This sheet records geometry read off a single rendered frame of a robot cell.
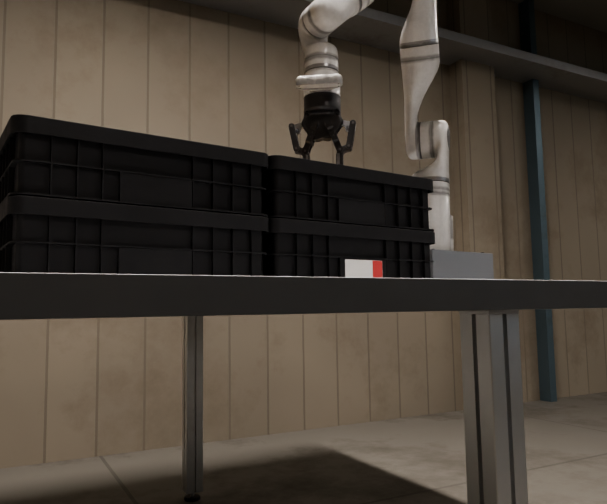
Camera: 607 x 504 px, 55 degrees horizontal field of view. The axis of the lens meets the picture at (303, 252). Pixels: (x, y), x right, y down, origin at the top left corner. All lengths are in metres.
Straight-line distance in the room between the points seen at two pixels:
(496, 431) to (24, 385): 2.36
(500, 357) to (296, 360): 2.47
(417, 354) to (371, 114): 1.53
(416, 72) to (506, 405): 0.84
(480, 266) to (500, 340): 0.60
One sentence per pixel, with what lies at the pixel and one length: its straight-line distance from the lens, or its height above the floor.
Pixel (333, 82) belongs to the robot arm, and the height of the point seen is 1.09.
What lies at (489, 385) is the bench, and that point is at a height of 0.56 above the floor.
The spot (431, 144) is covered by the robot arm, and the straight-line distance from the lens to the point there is 1.46.
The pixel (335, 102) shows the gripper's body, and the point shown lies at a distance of 1.19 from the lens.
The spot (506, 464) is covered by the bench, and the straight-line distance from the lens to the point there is 0.90.
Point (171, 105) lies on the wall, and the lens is 3.19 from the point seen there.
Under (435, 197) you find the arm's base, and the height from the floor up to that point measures 0.93.
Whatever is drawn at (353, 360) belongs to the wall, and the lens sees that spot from 3.46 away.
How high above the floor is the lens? 0.66
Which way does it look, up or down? 6 degrees up
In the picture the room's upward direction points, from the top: 1 degrees counter-clockwise
